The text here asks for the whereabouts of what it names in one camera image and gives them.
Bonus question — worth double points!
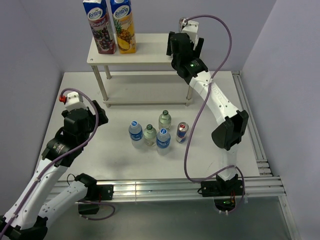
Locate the silver tall energy drink can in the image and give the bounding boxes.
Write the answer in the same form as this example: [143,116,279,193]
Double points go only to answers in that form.
[178,17,188,33]

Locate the blue-cap water bottle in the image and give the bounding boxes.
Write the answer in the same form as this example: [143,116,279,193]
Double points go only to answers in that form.
[156,128,171,156]
[128,120,144,149]

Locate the blue red bull can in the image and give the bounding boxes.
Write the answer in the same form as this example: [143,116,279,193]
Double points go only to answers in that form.
[176,122,189,143]

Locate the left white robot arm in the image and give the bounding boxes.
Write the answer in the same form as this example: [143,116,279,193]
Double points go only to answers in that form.
[0,92,109,240]

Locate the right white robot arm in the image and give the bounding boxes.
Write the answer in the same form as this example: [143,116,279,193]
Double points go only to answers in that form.
[166,32,249,195]

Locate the white two-tier shelf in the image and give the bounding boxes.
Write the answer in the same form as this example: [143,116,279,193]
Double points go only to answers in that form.
[87,33,193,108]

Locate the yellow pineapple juice carton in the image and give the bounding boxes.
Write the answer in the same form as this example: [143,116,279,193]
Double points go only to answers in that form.
[110,0,137,54]

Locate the rear green-cap glass bottle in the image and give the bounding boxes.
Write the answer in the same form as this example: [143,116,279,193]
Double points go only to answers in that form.
[158,110,172,130]

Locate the green-cap glass bottle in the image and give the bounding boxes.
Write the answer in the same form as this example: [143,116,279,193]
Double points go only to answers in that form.
[143,124,157,147]
[158,110,172,130]

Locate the front green-cap glass bottle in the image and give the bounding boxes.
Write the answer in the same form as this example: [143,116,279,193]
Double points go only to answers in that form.
[143,124,157,147]

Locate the purple grape juice carton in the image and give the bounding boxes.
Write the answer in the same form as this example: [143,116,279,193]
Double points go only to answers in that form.
[83,0,116,55]

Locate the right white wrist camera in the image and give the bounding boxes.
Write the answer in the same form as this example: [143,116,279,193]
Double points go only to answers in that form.
[182,20,199,44]

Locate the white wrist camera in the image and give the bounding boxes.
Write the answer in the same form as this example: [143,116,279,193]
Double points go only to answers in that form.
[182,20,199,44]
[59,91,87,112]

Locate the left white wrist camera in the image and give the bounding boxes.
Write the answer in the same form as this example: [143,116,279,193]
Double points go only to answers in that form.
[59,91,87,112]

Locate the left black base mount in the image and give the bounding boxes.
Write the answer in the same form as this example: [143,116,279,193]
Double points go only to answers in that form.
[77,184,114,216]

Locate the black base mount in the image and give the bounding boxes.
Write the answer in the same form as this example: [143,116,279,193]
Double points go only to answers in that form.
[77,184,114,216]
[197,179,245,215]

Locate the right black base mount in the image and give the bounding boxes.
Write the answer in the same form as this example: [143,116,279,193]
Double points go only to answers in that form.
[197,179,245,215]

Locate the aluminium rail frame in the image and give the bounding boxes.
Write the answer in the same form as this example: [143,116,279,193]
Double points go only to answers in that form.
[44,71,301,240]

